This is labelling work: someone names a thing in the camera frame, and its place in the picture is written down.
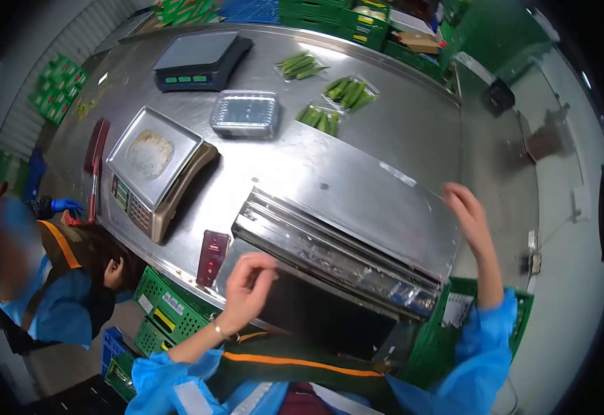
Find green printed carton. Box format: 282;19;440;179
150;0;221;27

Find black crate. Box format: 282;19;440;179
16;373;127;415

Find pile of green cartons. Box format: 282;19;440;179
28;53;89;126

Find person's right hand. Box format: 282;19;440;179
441;182;492;255

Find person's left thumb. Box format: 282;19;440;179
257;270;280;304

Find steel cling film wrapping machine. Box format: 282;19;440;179
231;187;463;366

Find clear cling film sheet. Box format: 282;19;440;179
250;156;464;285

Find black digital scale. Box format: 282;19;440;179
152;29;254;93

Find wrapped okra pack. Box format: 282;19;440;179
295;102;344;138
275;50;331;82
322;74;380;114

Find brown cardboard box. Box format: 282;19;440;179
394;31;444;56

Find small blue crate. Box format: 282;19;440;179
100;327;127;378

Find stack of clear plastic trays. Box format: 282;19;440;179
210;90;281;140

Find person's left fingers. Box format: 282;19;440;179
232;252;280;278

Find beige scale with steel tray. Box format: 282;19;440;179
106;106;220;245

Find person's right thumb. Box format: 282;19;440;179
441;191;461;221

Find red handheld device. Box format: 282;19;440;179
196;230;231;288

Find person's body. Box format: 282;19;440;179
206;331;404;415

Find person's left hand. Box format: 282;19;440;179
218;252;280;336

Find red long-handled tool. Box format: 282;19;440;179
83;118;111;225

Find row of green crates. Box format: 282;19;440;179
278;0;392;52

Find black bin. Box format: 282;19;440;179
481;78;516;118

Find stack of green crates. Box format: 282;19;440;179
133;266;226;360

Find person's right fingers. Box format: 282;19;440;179
446;182;482;213

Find large blue crate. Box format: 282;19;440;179
218;0;281;25

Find green crate with white label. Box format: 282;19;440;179
400;276;535;391

